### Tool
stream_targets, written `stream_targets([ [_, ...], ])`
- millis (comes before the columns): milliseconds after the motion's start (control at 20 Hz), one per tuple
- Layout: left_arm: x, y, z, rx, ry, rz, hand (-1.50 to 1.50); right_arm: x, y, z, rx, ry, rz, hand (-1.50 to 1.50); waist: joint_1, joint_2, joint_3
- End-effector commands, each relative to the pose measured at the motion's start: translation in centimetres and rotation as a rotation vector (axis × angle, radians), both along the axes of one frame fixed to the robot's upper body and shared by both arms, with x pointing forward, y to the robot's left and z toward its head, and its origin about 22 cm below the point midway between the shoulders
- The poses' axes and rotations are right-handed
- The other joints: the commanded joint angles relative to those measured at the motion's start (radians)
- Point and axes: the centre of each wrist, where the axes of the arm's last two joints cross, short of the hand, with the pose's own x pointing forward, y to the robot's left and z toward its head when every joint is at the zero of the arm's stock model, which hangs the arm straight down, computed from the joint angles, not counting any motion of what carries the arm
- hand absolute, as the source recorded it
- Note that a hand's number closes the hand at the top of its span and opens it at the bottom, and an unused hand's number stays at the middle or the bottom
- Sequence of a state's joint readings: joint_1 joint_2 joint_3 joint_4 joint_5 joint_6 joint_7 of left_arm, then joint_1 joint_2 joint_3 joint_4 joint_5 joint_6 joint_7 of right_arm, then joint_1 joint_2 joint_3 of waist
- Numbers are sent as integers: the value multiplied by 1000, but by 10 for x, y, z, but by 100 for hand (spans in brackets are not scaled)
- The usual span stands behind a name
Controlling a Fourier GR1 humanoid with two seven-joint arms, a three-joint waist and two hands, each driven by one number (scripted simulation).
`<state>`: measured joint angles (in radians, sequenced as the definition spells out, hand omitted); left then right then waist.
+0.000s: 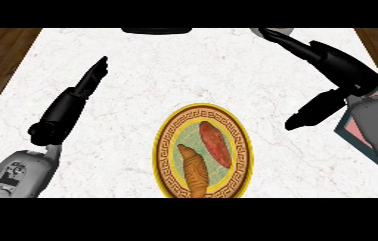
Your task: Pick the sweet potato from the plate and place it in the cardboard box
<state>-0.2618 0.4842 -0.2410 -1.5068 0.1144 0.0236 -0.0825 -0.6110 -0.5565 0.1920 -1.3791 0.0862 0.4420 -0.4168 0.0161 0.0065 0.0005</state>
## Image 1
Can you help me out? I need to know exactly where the brown croissant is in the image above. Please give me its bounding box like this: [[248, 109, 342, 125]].
[[175, 143, 209, 199]]

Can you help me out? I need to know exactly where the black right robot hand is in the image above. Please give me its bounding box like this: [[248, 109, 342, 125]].
[[256, 28, 378, 132]]

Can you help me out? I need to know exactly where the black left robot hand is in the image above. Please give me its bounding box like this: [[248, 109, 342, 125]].
[[26, 55, 109, 147]]

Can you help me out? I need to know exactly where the yellow patterned round plate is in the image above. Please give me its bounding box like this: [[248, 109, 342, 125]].
[[150, 102, 255, 199]]

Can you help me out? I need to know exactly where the grey round object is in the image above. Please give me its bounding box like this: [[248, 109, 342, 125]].
[[249, 27, 295, 39]]

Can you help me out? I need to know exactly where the red sweet potato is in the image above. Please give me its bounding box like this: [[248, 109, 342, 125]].
[[197, 120, 233, 169]]

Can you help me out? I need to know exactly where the black object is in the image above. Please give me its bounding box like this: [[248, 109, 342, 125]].
[[119, 27, 193, 35]]

